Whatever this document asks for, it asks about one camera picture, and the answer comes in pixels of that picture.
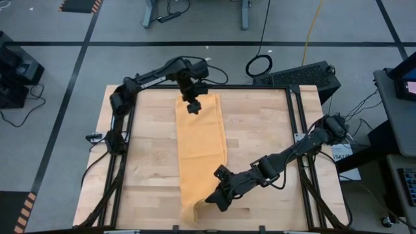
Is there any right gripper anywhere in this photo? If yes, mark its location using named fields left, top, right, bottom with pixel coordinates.
left=204, top=164, right=261, bottom=213

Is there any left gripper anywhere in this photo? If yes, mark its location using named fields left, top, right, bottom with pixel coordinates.
left=177, top=79, right=209, bottom=116

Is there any yellow waffle-weave towel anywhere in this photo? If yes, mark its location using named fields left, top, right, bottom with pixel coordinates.
left=174, top=93, right=228, bottom=225

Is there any black power strip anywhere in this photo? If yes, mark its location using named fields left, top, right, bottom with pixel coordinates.
left=157, top=11, right=181, bottom=24

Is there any grey desk leg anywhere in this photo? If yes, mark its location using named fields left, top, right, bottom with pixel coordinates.
left=141, top=0, right=161, bottom=29
left=239, top=0, right=252, bottom=31

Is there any black perforated computer tower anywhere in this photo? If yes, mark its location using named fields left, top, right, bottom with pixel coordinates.
left=252, top=60, right=342, bottom=105

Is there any white paper sheet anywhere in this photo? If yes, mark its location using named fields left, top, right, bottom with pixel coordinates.
left=330, top=142, right=362, bottom=181

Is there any black stand base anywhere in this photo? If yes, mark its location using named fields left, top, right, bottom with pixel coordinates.
left=335, top=120, right=404, bottom=174

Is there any black orange-striped floor mat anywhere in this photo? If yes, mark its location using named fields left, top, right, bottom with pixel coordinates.
left=58, top=0, right=104, bottom=14
left=0, top=190, right=38, bottom=234

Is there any black equipment stack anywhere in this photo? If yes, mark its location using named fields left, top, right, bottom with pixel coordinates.
left=0, top=31, right=46, bottom=110

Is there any black keyboard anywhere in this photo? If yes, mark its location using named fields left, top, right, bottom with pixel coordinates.
left=398, top=167, right=416, bottom=208

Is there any grey side table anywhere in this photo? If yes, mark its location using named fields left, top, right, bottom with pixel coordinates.
left=372, top=68, right=416, bottom=157

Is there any black monitor with lit screen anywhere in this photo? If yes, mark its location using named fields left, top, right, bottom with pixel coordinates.
left=389, top=51, right=416, bottom=102

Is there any black aluminium table frame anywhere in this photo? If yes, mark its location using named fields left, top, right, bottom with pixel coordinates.
left=76, top=73, right=352, bottom=233

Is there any black cable with coil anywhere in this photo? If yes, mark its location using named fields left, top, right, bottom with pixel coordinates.
left=244, top=0, right=274, bottom=79

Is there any yellow cable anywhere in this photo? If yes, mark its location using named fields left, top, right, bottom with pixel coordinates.
left=301, top=0, right=324, bottom=67

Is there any black floor cable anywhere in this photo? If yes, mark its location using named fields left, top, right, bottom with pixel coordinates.
left=0, top=83, right=47, bottom=128

